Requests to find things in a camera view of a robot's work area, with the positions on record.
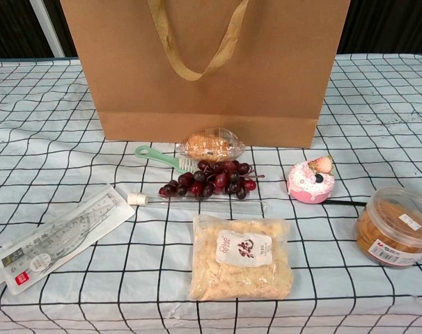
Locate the red grape bunch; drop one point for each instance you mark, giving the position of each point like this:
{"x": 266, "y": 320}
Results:
{"x": 219, "y": 179}

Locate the bread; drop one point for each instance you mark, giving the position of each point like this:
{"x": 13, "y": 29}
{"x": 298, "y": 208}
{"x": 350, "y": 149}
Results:
{"x": 205, "y": 144}

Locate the green brush white bristles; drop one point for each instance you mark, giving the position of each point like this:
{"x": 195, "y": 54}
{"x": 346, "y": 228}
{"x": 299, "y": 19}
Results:
{"x": 152, "y": 155}

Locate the pink strawberry cake toy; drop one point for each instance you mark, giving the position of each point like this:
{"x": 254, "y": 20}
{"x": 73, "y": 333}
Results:
{"x": 308, "y": 188}

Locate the clear bag yellow flakes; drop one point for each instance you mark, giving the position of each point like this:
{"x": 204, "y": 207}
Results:
{"x": 239, "y": 275}

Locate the clear round cookie jar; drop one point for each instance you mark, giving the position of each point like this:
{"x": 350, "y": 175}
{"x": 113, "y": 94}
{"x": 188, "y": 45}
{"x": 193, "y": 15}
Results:
{"x": 381, "y": 236}

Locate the brown paper bag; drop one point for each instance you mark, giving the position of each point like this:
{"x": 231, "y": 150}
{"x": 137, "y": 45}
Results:
{"x": 211, "y": 104}

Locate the glass test tube with cork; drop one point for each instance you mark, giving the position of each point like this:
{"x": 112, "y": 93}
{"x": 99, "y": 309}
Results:
{"x": 138, "y": 200}

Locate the black plastic spoon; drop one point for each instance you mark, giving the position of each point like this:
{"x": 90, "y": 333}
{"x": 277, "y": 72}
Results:
{"x": 347, "y": 202}

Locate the white black checkered tablecloth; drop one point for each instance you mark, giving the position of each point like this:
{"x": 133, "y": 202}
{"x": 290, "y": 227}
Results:
{"x": 336, "y": 261}

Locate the ruler set clear package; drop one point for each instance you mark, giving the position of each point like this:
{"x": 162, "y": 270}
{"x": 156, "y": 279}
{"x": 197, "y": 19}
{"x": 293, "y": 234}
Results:
{"x": 58, "y": 236}

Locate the teal table pad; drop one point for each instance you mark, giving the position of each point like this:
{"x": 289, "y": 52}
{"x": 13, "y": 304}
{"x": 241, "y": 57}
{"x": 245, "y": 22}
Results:
{"x": 23, "y": 58}

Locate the white partition post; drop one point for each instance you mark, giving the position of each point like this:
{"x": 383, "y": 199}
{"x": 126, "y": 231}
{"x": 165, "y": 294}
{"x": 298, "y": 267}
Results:
{"x": 49, "y": 28}

